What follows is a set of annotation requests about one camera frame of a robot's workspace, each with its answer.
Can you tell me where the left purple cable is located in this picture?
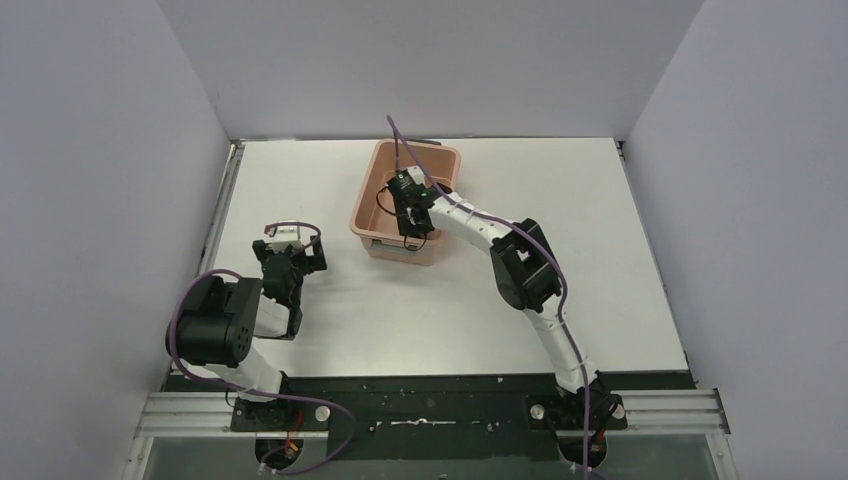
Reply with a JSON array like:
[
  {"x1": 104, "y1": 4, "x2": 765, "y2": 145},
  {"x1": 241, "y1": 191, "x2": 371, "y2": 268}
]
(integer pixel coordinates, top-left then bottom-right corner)
[{"x1": 168, "y1": 221, "x2": 357, "y2": 477}]

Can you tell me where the aluminium front rail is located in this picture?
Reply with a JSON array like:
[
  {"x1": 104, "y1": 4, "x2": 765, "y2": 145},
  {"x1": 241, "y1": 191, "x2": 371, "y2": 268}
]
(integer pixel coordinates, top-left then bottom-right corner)
[{"x1": 135, "y1": 390, "x2": 730, "y2": 439}]

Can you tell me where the pink plastic bin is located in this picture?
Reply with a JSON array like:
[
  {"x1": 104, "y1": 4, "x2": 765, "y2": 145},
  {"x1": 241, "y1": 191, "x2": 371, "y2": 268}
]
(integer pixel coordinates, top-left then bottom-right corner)
[{"x1": 350, "y1": 138, "x2": 461, "y2": 266}]

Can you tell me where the aluminium rail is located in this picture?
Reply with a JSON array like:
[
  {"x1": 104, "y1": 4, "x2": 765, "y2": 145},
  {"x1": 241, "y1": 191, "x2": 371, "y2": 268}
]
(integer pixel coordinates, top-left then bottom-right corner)
[
  {"x1": 135, "y1": 390, "x2": 730, "y2": 439},
  {"x1": 197, "y1": 140, "x2": 245, "y2": 274}
]

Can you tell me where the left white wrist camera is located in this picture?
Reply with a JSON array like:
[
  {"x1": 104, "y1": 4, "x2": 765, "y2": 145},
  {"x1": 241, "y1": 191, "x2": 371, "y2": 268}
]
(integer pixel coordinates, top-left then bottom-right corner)
[{"x1": 265, "y1": 222, "x2": 302, "y2": 253}]

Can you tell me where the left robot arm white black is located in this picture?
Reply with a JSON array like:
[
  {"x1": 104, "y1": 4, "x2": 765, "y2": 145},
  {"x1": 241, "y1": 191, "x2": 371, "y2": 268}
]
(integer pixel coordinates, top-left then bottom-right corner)
[{"x1": 166, "y1": 232, "x2": 327, "y2": 430}]

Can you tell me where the aluminium left side rail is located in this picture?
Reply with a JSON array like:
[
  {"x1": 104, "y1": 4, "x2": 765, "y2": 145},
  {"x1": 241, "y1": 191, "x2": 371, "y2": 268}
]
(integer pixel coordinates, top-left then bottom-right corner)
[{"x1": 197, "y1": 140, "x2": 245, "y2": 274}]

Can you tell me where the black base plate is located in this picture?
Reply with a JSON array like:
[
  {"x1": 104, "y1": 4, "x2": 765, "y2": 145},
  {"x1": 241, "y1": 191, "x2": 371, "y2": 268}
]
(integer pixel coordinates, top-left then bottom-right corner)
[{"x1": 142, "y1": 372, "x2": 695, "y2": 471}]

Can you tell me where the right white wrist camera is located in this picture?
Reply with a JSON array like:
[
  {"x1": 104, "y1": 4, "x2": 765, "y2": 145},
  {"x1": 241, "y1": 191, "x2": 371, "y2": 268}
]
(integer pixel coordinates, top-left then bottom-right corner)
[{"x1": 406, "y1": 166, "x2": 426, "y2": 185}]

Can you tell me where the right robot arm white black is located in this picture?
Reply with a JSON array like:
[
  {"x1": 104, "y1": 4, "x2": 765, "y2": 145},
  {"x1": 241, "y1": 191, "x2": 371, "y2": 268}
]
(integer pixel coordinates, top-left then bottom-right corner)
[{"x1": 384, "y1": 167, "x2": 627, "y2": 434}]

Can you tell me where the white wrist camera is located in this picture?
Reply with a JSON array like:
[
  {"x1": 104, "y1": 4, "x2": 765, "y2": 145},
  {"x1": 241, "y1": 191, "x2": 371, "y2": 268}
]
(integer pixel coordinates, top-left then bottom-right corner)
[
  {"x1": 406, "y1": 166, "x2": 426, "y2": 185},
  {"x1": 265, "y1": 222, "x2": 302, "y2": 253}
]

